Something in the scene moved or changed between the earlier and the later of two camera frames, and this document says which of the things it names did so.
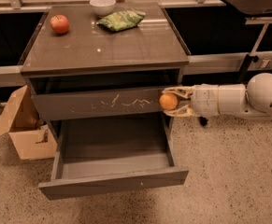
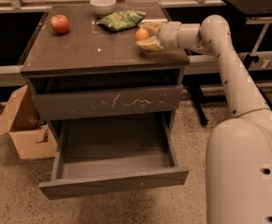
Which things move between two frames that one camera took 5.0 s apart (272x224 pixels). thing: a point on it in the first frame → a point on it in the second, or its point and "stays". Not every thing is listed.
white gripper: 205,100 → 168,35
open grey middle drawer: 96,153 stays
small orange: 167,102 → 141,34
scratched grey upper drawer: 97,105 stays
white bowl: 102,6 stays
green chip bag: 121,21 stays
